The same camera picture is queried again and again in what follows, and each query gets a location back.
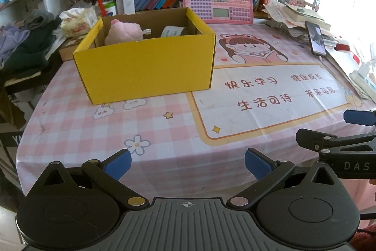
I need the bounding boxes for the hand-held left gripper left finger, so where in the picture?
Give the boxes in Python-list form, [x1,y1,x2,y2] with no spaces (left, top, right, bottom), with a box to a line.
[38,149,150,210]

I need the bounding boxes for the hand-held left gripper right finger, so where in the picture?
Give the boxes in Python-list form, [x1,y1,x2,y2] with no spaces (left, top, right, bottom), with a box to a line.
[226,147,342,209]

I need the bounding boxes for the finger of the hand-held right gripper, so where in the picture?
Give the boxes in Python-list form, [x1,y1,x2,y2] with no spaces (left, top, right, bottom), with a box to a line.
[344,110,376,127]
[296,128,376,155]

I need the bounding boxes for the yellow cardboard box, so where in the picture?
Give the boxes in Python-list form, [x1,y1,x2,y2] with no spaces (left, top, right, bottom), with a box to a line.
[73,7,217,106]

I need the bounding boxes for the pink plush toy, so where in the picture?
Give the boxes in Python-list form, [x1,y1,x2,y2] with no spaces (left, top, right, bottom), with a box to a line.
[104,19,144,46]

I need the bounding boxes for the clear tape roll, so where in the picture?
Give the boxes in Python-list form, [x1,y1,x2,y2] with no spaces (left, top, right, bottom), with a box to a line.
[161,26,190,38]

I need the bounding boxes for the white power strip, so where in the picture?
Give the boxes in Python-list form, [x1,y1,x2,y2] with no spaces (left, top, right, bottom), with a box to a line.
[349,61,376,90]

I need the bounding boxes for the pink checked printed tablecloth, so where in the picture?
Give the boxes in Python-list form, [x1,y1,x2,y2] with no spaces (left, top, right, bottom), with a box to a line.
[16,19,376,204]

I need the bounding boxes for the loose white paper sheets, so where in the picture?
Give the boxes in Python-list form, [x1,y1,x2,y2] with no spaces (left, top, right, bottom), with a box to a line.
[326,48,376,100]

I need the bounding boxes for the red fleece clothing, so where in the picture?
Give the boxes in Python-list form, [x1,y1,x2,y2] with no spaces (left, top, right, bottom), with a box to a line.
[351,229,376,251]

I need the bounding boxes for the black smartphone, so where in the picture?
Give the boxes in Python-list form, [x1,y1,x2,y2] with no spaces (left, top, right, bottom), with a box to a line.
[305,21,327,57]

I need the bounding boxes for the stack of books and papers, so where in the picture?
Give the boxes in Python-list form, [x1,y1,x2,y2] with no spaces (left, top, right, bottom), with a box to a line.
[263,1,332,46]

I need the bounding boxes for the tissue pack in plastic bag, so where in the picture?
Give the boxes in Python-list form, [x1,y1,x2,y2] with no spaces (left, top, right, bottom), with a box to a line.
[59,8,99,37]

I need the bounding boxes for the pile of clothes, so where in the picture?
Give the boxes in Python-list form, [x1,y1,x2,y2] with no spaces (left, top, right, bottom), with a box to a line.
[0,10,63,78]

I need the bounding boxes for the green white pen holder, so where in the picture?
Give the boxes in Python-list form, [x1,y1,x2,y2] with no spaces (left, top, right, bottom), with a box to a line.
[103,1,116,17]

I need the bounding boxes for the red and white pen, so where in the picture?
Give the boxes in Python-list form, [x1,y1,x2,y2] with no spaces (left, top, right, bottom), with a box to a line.
[93,0,106,18]

